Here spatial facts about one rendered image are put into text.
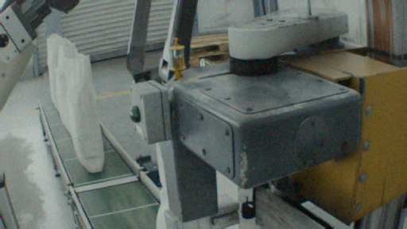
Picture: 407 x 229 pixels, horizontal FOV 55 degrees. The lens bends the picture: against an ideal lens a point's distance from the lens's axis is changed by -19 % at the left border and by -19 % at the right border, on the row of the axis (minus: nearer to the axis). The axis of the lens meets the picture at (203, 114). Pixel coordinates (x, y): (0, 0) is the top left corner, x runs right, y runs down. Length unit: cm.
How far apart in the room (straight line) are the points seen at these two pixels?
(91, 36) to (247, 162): 786
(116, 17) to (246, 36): 775
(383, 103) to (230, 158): 37
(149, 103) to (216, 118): 16
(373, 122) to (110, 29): 781
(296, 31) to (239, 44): 14
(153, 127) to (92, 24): 765
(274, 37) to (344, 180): 31
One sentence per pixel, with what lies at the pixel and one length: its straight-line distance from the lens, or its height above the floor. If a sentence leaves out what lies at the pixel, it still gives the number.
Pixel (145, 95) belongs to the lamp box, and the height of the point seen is 132.
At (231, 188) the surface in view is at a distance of 109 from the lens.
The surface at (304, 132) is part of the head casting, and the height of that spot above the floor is 130.
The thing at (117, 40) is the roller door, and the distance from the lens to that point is 855.
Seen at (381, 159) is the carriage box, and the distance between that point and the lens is 92.
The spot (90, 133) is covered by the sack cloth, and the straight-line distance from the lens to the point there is 277.
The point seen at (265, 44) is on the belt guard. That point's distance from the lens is 79.
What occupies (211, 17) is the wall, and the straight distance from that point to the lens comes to 926.
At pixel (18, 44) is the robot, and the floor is 142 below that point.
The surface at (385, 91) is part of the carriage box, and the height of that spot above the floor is 130.
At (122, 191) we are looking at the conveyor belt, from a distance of 256.
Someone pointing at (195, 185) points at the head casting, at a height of 114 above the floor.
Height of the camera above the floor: 153
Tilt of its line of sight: 18 degrees down
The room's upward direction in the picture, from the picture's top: 4 degrees counter-clockwise
